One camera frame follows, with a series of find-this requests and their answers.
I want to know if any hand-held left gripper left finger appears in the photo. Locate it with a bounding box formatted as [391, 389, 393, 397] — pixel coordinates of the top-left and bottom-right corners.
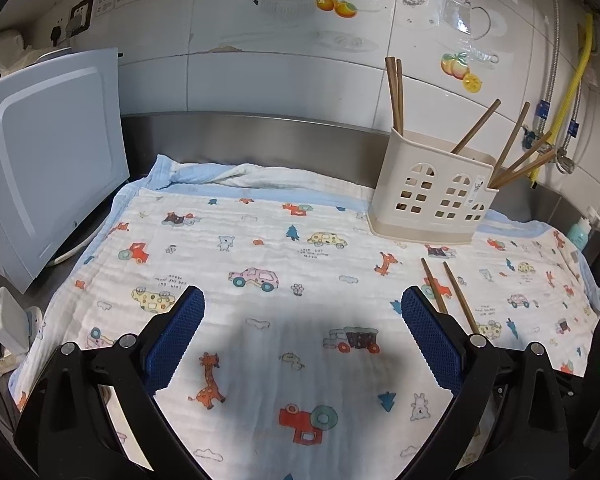
[12, 285, 216, 480]

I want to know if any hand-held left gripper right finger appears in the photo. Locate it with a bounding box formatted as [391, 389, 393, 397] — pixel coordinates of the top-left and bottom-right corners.
[380, 285, 600, 480]

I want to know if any cream plastic utensil holder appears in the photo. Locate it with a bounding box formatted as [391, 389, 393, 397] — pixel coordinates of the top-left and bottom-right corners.
[369, 127, 497, 246]

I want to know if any brown wooden chopstick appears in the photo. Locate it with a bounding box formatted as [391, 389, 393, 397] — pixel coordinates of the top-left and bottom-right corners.
[492, 152, 556, 189]
[442, 261, 481, 335]
[394, 58, 406, 136]
[384, 56, 399, 134]
[490, 101, 531, 181]
[420, 257, 450, 316]
[490, 131, 554, 184]
[451, 99, 502, 156]

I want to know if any teal pump bottle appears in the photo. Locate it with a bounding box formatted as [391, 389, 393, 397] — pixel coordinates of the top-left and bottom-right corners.
[567, 217, 594, 244]

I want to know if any printed cartoon blanket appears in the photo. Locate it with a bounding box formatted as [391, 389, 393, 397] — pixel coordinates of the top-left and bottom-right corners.
[7, 155, 600, 480]

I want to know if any white power adapter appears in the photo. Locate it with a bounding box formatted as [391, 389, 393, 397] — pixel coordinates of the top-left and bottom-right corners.
[0, 287, 44, 357]

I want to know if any white microwave oven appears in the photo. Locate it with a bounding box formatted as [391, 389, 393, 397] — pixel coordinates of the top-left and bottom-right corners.
[0, 47, 131, 294]

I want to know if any braided metal hose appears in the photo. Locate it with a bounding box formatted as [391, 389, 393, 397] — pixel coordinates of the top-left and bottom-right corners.
[560, 20, 587, 161]
[534, 0, 564, 133]

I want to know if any yellow gas hose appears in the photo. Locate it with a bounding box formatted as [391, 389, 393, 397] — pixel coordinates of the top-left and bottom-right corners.
[530, 12, 595, 187]

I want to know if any dark wall socket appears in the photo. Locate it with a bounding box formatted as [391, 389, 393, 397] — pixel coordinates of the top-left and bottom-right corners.
[69, 2, 92, 37]

